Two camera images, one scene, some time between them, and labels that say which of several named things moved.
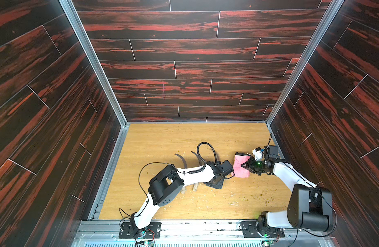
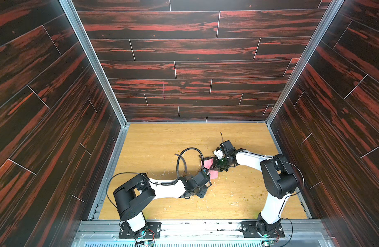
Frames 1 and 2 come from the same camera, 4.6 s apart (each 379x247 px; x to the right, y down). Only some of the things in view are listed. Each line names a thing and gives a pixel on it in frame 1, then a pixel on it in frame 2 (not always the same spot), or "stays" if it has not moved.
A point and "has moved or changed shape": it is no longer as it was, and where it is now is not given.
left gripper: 220,186 → 204,189
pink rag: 239,171 has moved or changed shape
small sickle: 185,162 stays
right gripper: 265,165 → 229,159
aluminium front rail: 192,233 stays
